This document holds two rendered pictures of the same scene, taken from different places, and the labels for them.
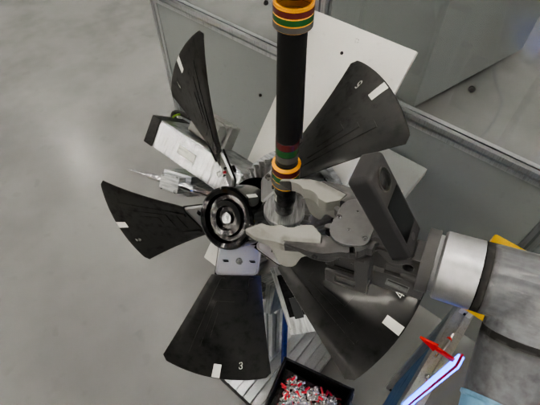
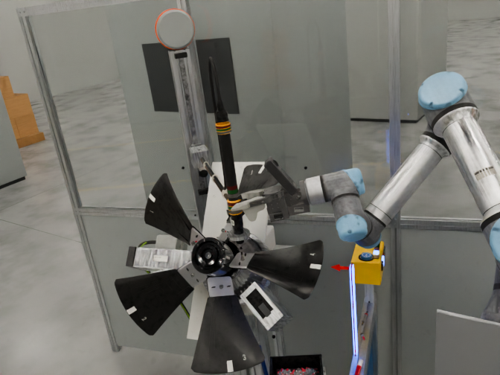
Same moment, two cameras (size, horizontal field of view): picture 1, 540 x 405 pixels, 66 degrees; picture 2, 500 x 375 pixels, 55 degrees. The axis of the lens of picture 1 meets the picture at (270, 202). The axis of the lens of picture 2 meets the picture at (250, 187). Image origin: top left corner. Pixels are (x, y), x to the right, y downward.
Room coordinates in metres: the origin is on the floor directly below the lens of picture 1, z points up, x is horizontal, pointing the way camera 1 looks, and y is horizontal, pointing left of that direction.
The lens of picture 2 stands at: (-0.88, 0.35, 1.96)
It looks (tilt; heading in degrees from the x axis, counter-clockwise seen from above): 21 degrees down; 342
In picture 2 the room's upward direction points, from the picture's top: 7 degrees counter-clockwise
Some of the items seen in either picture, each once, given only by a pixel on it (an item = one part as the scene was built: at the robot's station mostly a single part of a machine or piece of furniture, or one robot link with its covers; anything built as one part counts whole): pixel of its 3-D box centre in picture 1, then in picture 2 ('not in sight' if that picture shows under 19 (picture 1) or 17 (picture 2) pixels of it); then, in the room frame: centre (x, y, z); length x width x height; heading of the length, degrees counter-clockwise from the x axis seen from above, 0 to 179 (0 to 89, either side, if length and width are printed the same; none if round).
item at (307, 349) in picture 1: (280, 332); not in sight; (0.66, -0.05, 0.04); 0.62 x 0.46 x 0.08; 140
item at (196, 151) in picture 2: not in sight; (199, 156); (1.04, -0.08, 1.36); 0.10 x 0.07 x 0.08; 175
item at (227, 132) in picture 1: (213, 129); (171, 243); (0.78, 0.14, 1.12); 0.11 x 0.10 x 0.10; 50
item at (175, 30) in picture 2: not in sight; (175, 29); (1.13, -0.09, 1.88); 0.17 x 0.15 x 0.16; 50
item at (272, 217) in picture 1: (284, 190); (236, 220); (0.43, -0.02, 1.32); 0.09 x 0.07 x 0.10; 175
